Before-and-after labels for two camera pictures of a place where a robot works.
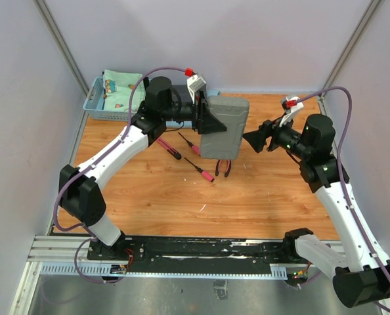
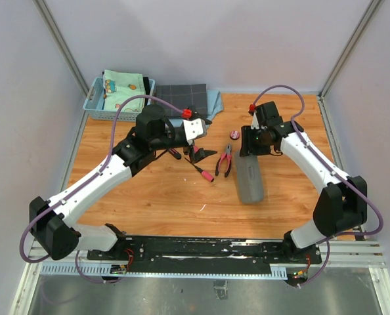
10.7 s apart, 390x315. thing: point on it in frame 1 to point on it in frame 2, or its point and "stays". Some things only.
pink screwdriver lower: [203, 174] stays
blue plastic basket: [94, 103] stays
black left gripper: [205, 123] to [200, 154]
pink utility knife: [170, 149] stays
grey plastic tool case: [232, 112] to [249, 178]
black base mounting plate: [190, 254] stays
